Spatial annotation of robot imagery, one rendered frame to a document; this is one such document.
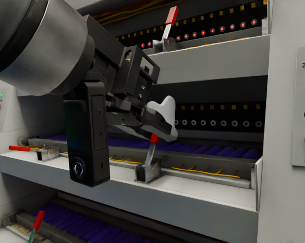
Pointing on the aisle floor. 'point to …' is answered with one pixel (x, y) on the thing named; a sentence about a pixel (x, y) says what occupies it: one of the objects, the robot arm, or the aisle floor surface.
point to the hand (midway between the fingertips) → (161, 139)
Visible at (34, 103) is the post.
